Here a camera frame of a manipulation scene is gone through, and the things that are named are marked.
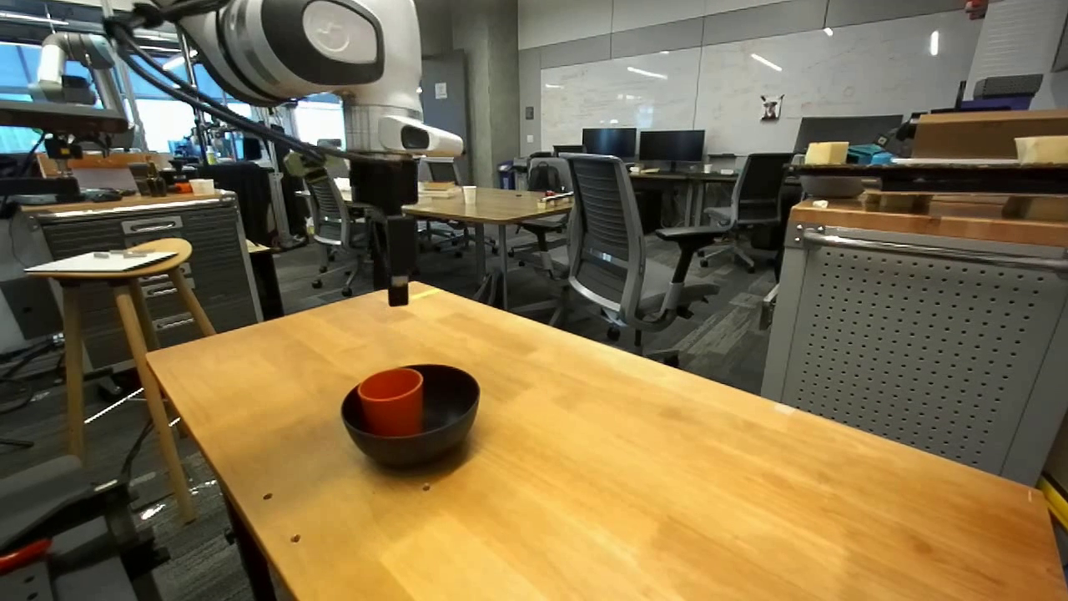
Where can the dark office chair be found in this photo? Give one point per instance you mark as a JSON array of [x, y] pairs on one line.
[[545, 177]]

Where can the wooden stool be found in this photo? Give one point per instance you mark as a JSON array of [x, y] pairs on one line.
[[135, 321]]

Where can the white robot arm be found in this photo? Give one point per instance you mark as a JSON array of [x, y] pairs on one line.
[[302, 51]]

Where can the black office chair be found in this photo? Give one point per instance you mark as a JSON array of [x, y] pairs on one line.
[[758, 189]]

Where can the yellow tape strip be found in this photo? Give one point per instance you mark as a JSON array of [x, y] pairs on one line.
[[1057, 502]]

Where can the pale foam block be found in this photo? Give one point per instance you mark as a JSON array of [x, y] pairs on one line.
[[1043, 149]]

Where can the black computer monitor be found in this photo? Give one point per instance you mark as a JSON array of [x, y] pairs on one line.
[[609, 140], [671, 145]]

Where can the white cylinder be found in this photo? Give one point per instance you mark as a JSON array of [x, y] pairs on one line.
[[52, 63]]

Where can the teal object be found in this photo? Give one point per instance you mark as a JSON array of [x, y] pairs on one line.
[[871, 156]]

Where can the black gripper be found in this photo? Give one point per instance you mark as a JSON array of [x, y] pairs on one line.
[[385, 186]]

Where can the orange plastic cup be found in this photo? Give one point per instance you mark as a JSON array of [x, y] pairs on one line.
[[393, 400]]

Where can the wall whiteboard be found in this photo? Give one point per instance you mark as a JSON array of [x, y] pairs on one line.
[[735, 89]]

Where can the wooden meeting table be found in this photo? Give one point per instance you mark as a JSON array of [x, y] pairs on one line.
[[489, 203]]

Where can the grey drawer cabinet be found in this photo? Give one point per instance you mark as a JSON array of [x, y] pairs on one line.
[[213, 253]]

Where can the white paper sheet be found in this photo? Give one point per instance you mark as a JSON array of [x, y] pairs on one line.
[[100, 260]]

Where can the grey mesh office chair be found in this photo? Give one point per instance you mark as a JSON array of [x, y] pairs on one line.
[[606, 238]]

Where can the yellow foam block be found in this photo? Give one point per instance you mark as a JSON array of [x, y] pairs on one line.
[[827, 150]]

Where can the wide black monitor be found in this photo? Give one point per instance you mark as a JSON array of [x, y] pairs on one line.
[[847, 130]]

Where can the wooden box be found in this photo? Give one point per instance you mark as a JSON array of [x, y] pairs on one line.
[[979, 133]]

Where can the black bowl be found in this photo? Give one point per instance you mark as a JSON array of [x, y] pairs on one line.
[[451, 419]]

